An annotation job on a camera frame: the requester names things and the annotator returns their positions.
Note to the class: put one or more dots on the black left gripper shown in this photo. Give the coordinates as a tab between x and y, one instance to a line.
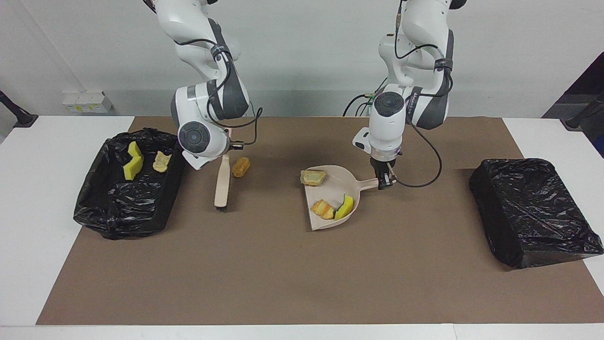
382	166

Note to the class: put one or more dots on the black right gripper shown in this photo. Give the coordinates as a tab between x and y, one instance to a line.
237	145

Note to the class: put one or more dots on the orange-brown bread roll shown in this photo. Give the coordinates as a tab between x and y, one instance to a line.
241	167

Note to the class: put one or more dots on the beige hand brush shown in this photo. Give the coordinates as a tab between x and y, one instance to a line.
222	189

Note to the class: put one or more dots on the notched yellow sponge piece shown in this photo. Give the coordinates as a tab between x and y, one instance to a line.
346	208

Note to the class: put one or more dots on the beige plastic dustpan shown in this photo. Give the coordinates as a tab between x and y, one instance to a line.
337	186

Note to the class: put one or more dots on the pale rounded cracker chunk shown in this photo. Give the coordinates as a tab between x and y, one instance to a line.
323	208

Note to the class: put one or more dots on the pale angular cracker chunk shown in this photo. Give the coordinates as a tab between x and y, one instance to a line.
314	178

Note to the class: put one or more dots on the striped croissant piece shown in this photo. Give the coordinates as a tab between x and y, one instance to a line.
162	162

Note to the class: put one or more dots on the small yellow sponge piece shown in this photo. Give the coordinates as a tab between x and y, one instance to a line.
134	149

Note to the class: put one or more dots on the large yellow sponge piece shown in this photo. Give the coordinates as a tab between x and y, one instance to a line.
133	168

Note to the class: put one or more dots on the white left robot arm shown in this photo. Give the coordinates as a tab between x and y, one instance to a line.
387	127

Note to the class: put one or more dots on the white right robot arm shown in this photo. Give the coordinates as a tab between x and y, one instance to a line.
198	137

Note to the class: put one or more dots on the black bag lined bin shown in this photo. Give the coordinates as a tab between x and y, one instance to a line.
122	208

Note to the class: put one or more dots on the black bag wrapped box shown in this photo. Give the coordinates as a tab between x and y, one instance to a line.
533	212

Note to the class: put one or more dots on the brown table mat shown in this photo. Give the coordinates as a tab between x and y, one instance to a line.
264	293

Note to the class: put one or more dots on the dark background furniture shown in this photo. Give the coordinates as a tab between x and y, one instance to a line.
590	80

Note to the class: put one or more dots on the white wall box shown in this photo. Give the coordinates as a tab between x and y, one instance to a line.
87	103

